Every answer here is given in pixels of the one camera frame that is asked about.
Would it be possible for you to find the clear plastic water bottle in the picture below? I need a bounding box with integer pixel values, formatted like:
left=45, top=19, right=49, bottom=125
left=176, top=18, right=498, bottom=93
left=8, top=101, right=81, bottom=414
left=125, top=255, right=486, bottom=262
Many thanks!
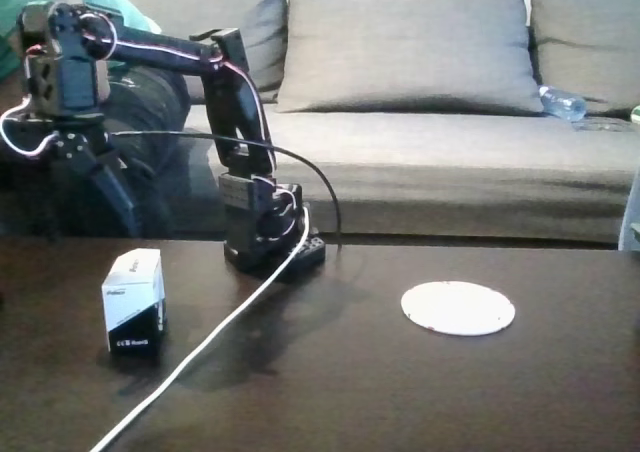
left=537, top=84, right=588, bottom=122

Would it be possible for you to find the black cable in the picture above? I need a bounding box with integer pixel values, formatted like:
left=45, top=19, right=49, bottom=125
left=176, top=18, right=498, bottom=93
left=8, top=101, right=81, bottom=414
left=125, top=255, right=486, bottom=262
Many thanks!
left=107, top=129, right=344, bottom=249

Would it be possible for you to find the grey sofa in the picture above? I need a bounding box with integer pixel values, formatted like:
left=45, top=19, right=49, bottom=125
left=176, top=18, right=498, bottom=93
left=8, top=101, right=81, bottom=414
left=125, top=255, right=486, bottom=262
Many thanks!
left=102, top=0, right=640, bottom=249

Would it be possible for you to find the round white printed coaster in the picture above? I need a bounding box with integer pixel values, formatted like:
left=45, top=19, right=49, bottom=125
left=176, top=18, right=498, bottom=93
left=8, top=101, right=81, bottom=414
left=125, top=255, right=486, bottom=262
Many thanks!
left=400, top=280, right=516, bottom=337

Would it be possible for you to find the white cable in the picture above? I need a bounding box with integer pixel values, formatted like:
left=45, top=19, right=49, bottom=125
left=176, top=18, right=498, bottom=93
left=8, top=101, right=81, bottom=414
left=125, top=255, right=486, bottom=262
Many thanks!
left=89, top=206, right=311, bottom=452

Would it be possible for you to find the person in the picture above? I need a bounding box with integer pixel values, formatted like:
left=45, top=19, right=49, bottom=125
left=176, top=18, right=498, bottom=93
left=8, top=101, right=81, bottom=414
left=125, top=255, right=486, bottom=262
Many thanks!
left=0, top=0, right=192, bottom=238

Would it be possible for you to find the white and black servo box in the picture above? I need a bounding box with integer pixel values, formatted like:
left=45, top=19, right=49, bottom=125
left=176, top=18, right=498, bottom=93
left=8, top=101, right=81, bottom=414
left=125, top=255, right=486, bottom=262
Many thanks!
left=100, top=246, right=167, bottom=358

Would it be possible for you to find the grey sofa back cushion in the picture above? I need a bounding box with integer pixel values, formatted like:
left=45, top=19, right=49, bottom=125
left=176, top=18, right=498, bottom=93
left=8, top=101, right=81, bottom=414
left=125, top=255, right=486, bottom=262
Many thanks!
left=528, top=0, right=640, bottom=116
left=102, top=0, right=291, bottom=104
left=274, top=0, right=547, bottom=117

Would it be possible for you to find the pale translucent container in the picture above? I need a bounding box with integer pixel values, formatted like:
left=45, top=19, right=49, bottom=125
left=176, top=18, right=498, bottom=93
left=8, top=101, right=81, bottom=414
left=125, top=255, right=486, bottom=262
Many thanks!
left=619, top=176, right=640, bottom=251

